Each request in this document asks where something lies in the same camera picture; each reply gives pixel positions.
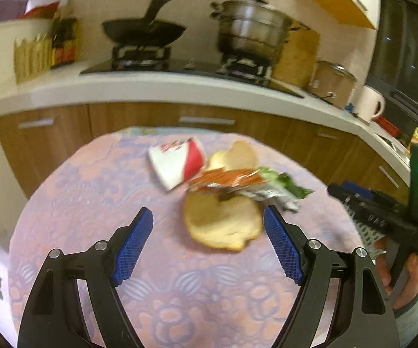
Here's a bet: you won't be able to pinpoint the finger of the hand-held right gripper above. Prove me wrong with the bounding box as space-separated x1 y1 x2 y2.
343 180 389 201
327 184 367 209

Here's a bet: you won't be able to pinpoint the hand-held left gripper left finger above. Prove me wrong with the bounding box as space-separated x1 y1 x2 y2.
17 206 155 348

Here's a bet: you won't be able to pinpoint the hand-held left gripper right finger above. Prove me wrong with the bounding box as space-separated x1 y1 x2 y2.
263 205 400 348

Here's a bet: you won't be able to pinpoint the large bread slice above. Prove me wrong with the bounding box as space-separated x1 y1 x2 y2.
183 190 264 251

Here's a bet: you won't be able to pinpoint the person's right forearm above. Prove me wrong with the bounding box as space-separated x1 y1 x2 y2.
392 284 418 348

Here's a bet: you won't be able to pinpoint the person's right hand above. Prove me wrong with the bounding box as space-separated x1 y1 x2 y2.
374 237 418 310

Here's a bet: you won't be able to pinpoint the leafy green vegetable scrap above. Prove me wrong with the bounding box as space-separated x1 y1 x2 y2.
260 167 315 201

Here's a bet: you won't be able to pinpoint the yellow dish soap bottle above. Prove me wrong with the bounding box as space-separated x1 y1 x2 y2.
406 127 418 156

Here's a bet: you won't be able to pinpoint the floral pink purple tablecloth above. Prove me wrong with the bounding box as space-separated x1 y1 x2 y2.
8 126 387 348

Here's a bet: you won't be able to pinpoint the red plastic tray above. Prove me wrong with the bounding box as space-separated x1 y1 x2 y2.
372 116 402 136

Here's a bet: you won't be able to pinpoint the white electric kettle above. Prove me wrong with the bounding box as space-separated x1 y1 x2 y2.
352 85 386 124

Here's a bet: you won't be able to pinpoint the orange snack wrapper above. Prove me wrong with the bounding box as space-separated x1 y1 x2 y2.
185 168 300 213

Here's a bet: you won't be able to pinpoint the red white paper cup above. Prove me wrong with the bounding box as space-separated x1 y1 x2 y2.
148 137 207 192

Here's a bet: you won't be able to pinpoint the small bread piece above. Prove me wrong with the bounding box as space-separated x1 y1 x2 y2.
207 141 260 172

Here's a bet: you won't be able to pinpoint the beige rice cooker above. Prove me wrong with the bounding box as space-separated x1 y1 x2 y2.
309 60 358 109

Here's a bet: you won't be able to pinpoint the wooden base cabinets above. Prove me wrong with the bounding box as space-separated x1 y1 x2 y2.
0 103 418 298

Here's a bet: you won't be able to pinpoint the wooden cutting board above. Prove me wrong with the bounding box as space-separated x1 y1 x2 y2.
272 27 320 88

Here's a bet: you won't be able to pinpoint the dark kitchen window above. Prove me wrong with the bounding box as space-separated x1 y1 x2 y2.
367 0 418 117

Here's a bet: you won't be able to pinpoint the black glass gas stove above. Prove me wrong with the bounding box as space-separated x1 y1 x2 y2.
79 45 306 98

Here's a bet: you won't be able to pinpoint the stainless steel steamer pot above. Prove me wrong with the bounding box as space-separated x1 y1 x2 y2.
211 1 309 62

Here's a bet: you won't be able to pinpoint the yellow wicker basket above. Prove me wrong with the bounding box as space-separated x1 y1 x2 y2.
14 32 53 84

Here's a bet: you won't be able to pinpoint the black wok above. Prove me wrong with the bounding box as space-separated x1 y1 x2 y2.
101 0 188 46

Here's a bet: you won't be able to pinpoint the dark sauce bottle red label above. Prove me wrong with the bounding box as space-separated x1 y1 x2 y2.
51 14 64 68
62 16 78 64

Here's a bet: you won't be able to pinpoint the red white box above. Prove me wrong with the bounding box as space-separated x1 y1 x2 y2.
18 0 62 20

